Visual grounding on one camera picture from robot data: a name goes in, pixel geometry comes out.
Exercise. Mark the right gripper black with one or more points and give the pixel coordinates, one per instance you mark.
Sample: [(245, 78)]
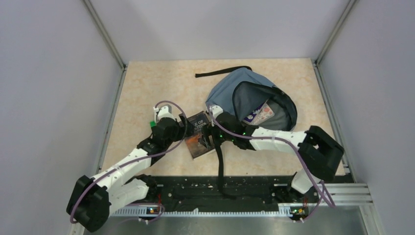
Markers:
[(209, 129)]

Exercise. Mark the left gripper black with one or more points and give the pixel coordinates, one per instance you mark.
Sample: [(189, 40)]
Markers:
[(180, 129)]

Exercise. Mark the Tale of Two Cities book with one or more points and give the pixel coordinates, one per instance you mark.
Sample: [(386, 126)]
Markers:
[(196, 146)]

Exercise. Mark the blue grey student backpack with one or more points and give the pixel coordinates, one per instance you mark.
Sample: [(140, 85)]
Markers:
[(240, 92)]

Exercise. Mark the Little Women floral book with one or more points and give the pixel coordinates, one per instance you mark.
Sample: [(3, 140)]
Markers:
[(265, 113)]

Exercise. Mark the purple game card pack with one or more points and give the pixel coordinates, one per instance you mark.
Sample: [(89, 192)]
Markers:
[(252, 116)]

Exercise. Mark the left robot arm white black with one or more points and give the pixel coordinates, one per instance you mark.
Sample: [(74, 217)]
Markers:
[(123, 172)]

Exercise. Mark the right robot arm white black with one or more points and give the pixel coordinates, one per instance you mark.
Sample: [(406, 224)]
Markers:
[(319, 154)]

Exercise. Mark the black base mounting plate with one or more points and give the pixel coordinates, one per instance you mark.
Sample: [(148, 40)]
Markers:
[(240, 193)]

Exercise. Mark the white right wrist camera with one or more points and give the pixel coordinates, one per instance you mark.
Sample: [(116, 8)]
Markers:
[(215, 111)]

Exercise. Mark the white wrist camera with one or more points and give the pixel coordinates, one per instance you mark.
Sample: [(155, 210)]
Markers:
[(215, 111), (163, 112)]

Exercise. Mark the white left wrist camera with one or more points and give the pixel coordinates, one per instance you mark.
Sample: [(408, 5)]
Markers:
[(163, 112)]

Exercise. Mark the aluminium front rail frame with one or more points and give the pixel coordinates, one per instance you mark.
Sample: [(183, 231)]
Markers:
[(338, 214)]

